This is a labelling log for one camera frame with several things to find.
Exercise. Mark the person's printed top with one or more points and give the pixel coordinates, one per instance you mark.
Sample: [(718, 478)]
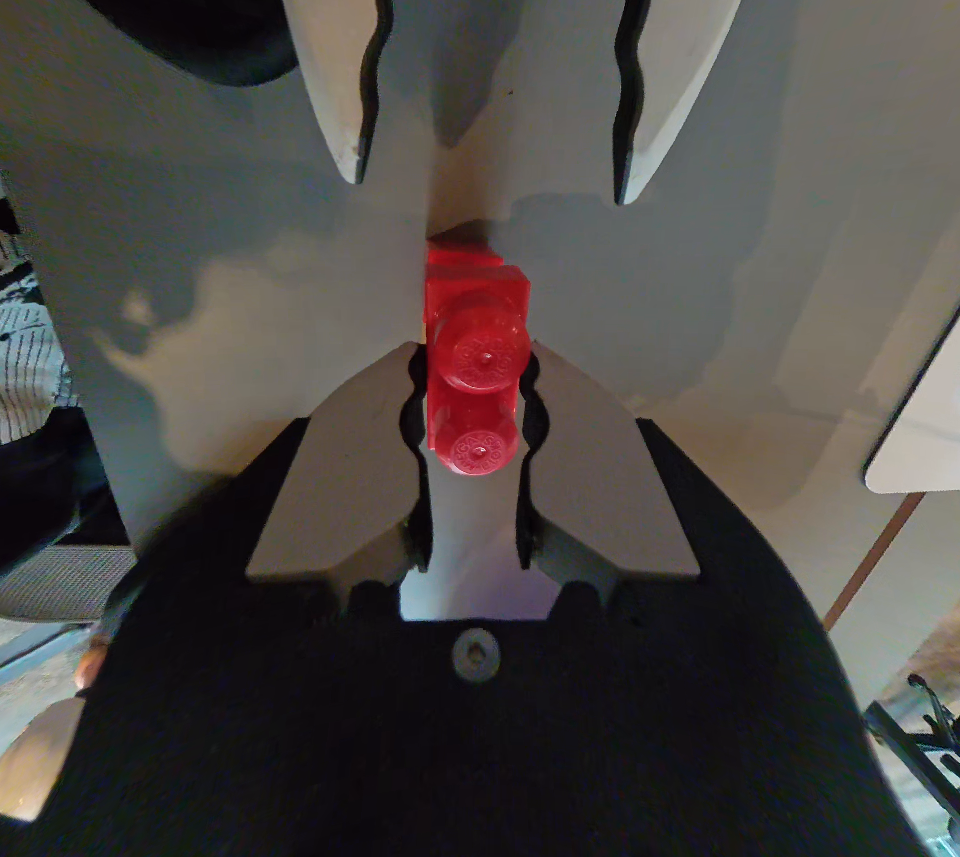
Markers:
[(30, 362)]

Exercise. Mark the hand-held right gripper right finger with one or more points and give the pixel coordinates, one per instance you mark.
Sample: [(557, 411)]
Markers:
[(608, 497)]

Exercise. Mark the red mega block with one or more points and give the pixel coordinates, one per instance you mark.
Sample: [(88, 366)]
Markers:
[(477, 347)]

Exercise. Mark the grey mesh chair seat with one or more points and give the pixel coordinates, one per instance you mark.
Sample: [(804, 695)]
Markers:
[(60, 584)]

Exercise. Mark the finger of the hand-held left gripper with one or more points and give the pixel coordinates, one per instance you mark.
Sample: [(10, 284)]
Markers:
[(323, 2), (690, 17)]

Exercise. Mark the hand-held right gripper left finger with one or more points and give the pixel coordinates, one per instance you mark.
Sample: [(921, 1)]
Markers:
[(338, 497)]

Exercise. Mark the dark cloth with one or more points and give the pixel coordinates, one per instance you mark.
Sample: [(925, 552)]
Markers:
[(53, 497)]

